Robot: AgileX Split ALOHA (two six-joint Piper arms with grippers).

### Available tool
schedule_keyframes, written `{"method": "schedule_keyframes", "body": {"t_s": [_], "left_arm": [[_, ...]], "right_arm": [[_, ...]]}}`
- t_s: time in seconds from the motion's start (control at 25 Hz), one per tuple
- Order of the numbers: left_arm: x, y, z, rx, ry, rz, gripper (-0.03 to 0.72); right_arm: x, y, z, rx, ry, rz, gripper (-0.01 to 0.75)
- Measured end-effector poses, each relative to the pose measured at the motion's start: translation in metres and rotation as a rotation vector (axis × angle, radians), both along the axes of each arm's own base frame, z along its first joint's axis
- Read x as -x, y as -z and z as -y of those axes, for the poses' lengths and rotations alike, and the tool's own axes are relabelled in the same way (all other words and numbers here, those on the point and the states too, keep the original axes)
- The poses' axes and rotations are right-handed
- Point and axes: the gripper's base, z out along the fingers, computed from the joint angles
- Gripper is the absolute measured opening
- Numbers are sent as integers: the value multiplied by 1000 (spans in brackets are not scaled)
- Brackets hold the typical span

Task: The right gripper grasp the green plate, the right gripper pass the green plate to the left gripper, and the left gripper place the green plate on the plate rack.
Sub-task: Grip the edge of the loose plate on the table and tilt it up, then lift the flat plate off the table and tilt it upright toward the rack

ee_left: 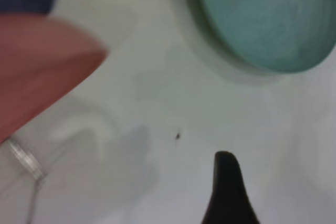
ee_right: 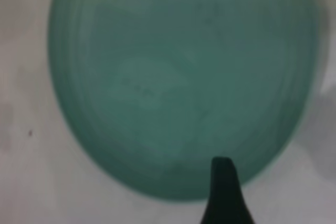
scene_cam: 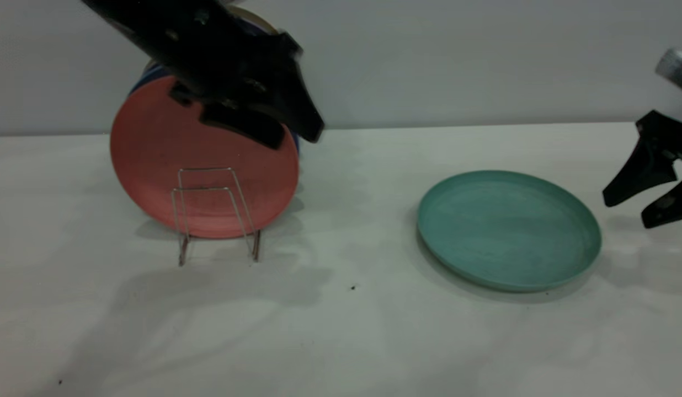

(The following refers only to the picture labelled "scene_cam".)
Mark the green plate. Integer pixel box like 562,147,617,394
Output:
417,170,603,293

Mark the beige plate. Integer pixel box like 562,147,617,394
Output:
230,6,279,35

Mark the pink plate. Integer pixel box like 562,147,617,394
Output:
110,76,300,239

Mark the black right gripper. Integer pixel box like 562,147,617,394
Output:
603,110,682,230

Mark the metal wire plate rack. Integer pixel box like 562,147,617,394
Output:
171,167,262,267

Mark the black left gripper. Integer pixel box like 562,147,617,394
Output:
147,0,326,150

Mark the navy blue plate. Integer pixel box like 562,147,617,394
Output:
129,65,301,156

